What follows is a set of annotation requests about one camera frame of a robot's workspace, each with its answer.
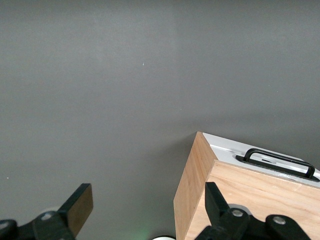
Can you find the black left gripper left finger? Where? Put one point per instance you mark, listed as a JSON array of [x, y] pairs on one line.
[[75, 212]]

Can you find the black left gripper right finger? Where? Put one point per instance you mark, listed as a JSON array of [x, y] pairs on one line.
[[215, 202]]

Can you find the light wooden drawer cabinet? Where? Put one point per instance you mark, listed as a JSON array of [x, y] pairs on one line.
[[262, 195]]

